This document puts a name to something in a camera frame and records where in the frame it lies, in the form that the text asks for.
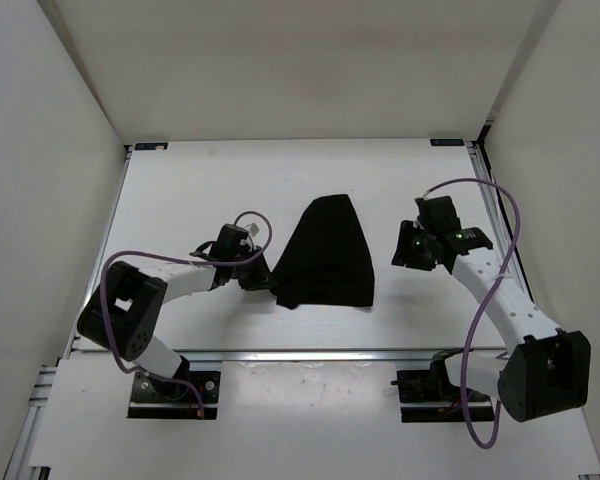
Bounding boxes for front aluminium rail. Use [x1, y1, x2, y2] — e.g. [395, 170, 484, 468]
[181, 349, 436, 363]

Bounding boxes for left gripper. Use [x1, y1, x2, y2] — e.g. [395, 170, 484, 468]
[229, 245, 278, 291]

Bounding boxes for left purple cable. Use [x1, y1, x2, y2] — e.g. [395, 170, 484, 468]
[99, 209, 274, 420]

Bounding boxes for left blue corner label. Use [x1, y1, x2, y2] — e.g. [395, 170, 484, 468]
[134, 142, 169, 151]

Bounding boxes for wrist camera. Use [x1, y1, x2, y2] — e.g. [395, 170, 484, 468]
[215, 223, 259, 255]
[415, 196, 461, 235]

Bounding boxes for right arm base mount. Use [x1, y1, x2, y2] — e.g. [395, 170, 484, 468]
[389, 349, 496, 424]

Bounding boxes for right blue corner label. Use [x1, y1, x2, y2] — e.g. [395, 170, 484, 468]
[430, 138, 465, 147]

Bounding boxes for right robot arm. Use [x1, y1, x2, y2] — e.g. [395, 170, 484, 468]
[392, 220, 591, 422]

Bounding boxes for blue corner label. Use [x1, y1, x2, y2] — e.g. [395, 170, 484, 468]
[134, 142, 169, 151]
[430, 138, 465, 147]

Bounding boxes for left aluminium frame rail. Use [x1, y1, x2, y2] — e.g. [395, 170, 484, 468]
[2, 364, 61, 480]

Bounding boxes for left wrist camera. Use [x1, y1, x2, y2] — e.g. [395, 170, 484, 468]
[215, 223, 259, 255]

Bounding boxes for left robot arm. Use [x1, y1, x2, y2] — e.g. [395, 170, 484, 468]
[77, 241, 273, 401]

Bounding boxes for black skirt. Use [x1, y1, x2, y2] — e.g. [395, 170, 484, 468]
[270, 194, 375, 310]

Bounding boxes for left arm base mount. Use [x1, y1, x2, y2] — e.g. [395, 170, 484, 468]
[127, 364, 221, 420]

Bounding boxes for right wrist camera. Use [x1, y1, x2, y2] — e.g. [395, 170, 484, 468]
[415, 196, 461, 235]

